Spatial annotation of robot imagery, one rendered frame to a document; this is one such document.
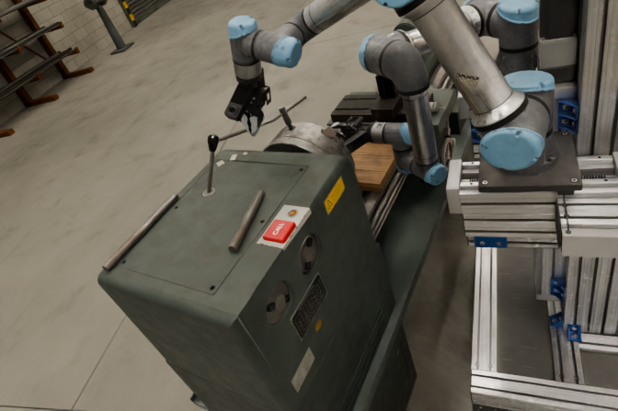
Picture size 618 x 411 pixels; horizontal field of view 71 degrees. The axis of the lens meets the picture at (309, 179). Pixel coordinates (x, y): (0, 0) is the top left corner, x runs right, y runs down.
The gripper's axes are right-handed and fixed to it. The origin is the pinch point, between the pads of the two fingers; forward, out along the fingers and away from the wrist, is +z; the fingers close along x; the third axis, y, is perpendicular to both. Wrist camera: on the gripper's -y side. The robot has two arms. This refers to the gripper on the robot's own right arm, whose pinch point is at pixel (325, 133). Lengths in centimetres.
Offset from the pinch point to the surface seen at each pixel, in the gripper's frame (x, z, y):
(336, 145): 8.5, -16.7, -18.4
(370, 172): -19.8, -13.3, 3.0
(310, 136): 13.9, -10.2, -21.5
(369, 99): -11.1, 3.0, 44.6
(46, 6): 12, 821, 366
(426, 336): -108, -28, -10
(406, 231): -54, -21, 6
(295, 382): -15, -31, -84
